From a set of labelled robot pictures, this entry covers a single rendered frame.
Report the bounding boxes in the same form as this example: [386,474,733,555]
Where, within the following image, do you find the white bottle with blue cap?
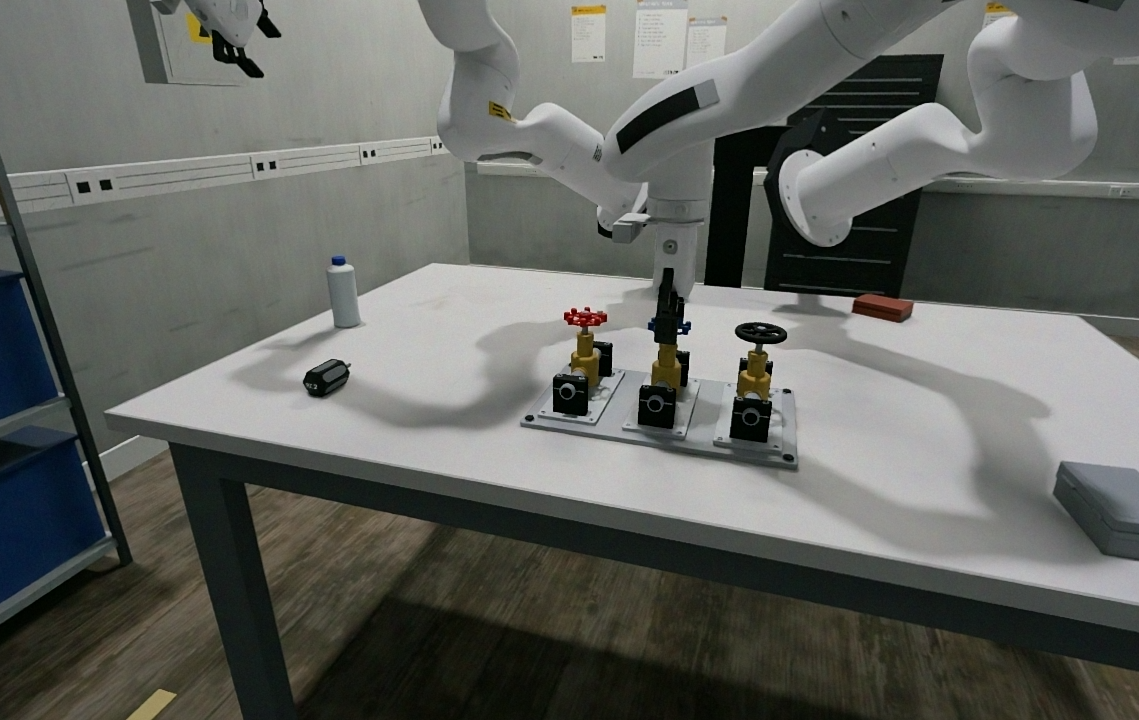
[326,256,361,328]

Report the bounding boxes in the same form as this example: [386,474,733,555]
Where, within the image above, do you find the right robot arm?
[417,0,648,231]

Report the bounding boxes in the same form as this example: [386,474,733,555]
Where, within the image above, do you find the reddish-brown rectangular block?
[851,293,913,324]

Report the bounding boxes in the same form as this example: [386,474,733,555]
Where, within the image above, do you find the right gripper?
[185,0,282,77]

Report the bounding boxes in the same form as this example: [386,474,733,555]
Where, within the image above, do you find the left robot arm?
[603,0,1139,247]

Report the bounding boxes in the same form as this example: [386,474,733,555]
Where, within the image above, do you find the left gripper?
[649,216,705,345]

